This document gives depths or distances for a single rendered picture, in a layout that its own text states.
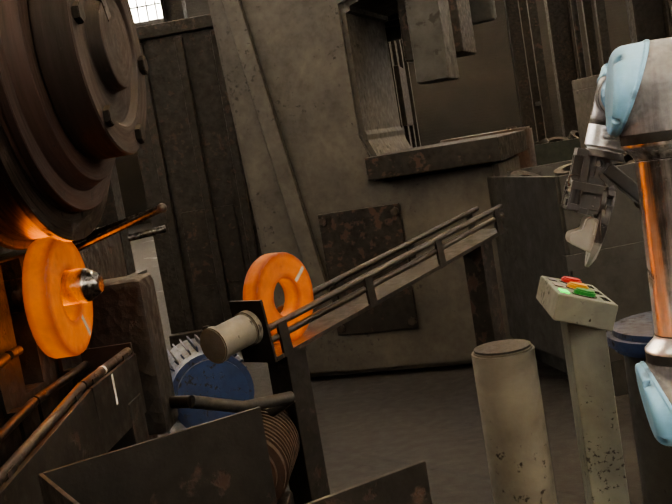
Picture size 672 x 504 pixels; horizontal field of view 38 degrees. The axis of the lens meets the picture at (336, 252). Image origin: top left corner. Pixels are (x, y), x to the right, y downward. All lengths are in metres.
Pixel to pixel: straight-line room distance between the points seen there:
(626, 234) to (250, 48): 1.66
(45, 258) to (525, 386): 0.97
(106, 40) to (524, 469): 1.12
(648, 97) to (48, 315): 0.79
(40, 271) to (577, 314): 0.99
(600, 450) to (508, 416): 0.20
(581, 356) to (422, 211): 2.00
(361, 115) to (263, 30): 0.52
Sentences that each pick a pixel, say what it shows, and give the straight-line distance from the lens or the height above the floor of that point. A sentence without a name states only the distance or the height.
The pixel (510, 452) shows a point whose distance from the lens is 1.90.
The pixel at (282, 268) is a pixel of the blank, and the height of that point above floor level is 0.76.
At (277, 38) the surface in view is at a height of 1.41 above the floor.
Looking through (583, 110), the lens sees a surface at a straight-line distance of 5.74.
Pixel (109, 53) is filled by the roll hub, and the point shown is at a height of 1.10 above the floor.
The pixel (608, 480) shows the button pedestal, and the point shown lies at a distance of 1.99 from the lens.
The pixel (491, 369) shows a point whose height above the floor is 0.49.
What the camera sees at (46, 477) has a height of 0.72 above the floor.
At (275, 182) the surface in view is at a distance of 4.00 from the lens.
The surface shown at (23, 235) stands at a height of 0.90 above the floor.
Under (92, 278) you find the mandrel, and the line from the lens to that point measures 1.27.
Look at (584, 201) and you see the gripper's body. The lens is 1.82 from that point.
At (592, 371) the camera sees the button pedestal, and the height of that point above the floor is 0.45.
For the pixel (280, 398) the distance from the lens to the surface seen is 1.62.
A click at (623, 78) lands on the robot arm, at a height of 0.97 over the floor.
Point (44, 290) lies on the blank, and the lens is 1.23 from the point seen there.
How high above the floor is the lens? 0.94
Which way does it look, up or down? 6 degrees down
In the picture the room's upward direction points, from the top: 9 degrees counter-clockwise
